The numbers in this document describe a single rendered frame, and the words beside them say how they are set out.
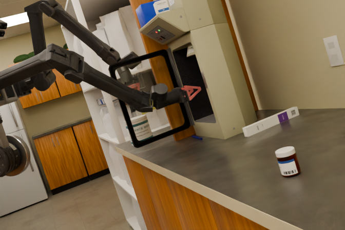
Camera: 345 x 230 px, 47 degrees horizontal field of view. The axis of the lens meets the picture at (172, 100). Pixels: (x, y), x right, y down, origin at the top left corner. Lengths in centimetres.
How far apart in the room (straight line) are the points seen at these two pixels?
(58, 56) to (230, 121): 73
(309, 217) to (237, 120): 94
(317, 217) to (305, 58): 108
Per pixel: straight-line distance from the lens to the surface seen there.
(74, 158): 656
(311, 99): 184
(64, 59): 147
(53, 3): 196
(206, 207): 132
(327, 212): 81
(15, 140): 201
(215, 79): 165
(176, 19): 163
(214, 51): 166
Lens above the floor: 127
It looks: 4 degrees down
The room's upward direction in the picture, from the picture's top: 18 degrees counter-clockwise
